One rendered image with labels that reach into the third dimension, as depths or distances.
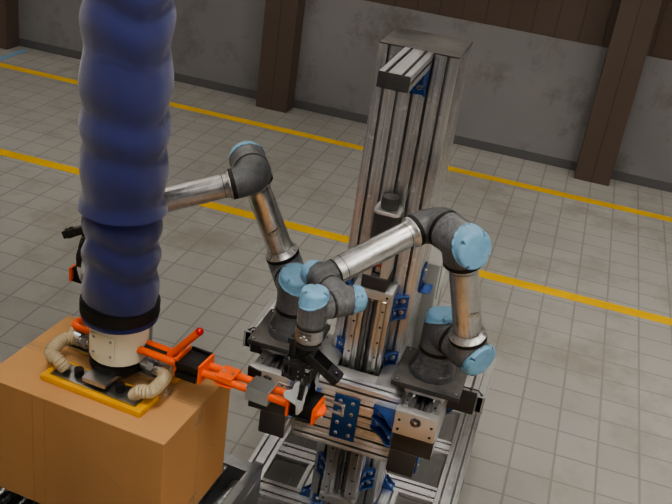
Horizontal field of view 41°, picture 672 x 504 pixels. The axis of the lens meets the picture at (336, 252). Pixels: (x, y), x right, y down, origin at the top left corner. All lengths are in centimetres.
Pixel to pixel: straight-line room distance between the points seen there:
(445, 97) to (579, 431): 244
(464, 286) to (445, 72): 65
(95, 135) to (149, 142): 13
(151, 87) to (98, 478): 114
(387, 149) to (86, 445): 126
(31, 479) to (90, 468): 25
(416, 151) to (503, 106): 536
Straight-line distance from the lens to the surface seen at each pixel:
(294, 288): 291
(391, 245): 252
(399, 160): 286
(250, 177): 274
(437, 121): 280
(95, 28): 225
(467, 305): 264
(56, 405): 268
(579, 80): 807
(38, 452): 283
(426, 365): 290
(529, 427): 468
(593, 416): 491
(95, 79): 229
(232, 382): 253
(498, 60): 809
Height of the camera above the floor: 266
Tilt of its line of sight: 27 degrees down
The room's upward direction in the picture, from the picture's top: 8 degrees clockwise
